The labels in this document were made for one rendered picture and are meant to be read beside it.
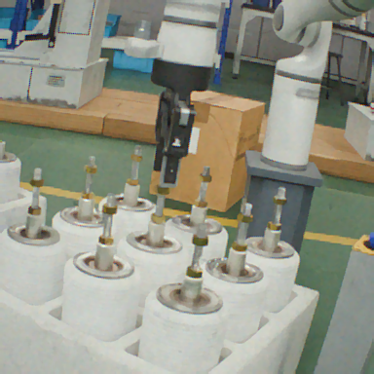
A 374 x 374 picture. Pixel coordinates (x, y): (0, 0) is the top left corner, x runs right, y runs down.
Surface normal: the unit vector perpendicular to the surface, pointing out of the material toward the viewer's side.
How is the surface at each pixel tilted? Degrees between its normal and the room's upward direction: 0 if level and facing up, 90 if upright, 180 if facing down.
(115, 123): 90
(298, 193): 90
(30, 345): 90
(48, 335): 90
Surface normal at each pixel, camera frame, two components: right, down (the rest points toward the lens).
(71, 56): -0.06, 0.26
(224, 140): -0.36, 0.19
